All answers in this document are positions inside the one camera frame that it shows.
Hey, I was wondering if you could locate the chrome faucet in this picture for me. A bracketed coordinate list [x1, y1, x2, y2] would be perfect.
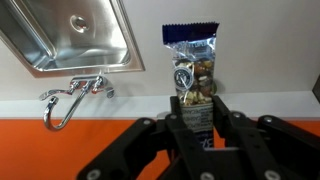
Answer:
[38, 75, 116, 132]

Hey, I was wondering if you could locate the nut snack bar pack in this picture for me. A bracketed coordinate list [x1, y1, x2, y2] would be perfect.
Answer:
[161, 21, 221, 148]

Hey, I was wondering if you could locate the stainless steel sink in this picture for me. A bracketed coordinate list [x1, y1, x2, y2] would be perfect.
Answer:
[0, 0, 146, 79]

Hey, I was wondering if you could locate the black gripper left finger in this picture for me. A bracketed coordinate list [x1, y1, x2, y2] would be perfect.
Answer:
[76, 95, 215, 180]

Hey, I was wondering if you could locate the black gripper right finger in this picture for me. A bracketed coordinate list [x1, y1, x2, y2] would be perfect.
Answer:
[211, 95, 320, 180]

